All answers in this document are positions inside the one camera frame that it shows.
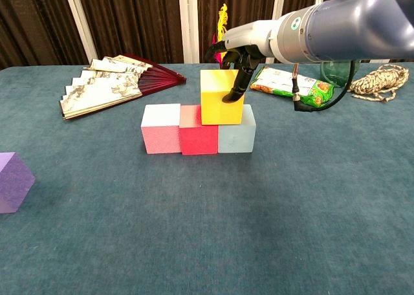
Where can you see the white partition frame post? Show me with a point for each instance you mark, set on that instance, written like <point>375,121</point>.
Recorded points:
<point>187,23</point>
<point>79,23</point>
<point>279,0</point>

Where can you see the colourful feather shuttlecock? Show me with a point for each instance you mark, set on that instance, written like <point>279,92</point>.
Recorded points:
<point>223,17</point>

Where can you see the green white snack bag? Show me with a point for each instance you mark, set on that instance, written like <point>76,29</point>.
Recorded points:
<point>278,81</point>

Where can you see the green plastic spray bottle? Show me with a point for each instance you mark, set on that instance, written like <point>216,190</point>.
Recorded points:
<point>336,75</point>

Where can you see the light blue foam cube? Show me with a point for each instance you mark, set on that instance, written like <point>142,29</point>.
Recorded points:
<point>236,138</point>

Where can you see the red foam cube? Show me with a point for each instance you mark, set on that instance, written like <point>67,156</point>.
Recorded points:
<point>199,139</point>

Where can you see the pink foam cube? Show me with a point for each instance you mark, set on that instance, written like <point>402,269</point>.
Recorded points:
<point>160,138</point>

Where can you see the teal felt table mat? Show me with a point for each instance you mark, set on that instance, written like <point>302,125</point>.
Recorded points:
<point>207,227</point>

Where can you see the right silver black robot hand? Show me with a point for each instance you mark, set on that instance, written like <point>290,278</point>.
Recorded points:
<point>249,36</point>

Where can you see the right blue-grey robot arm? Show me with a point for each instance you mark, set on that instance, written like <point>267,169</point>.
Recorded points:
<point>349,26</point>

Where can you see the dark brown curtain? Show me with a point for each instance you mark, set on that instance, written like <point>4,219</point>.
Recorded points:
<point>136,17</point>

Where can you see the purple foam cube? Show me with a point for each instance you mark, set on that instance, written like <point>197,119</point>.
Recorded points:
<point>13,185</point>

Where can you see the painted paper folding fan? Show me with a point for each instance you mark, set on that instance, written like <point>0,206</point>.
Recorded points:
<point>97,91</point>

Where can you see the yellow foam cube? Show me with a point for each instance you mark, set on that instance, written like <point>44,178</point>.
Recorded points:
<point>215,109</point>

